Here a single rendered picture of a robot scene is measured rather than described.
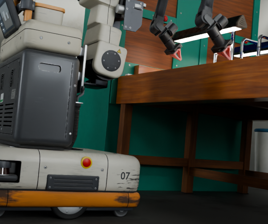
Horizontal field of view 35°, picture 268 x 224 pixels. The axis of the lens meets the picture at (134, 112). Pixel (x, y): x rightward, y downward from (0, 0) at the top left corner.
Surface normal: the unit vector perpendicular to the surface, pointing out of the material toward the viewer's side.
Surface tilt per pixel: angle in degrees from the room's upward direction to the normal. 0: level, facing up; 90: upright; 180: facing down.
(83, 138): 90
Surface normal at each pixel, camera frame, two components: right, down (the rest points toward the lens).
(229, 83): -0.84, -0.11
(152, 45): 0.54, 0.00
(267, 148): -0.66, -0.04
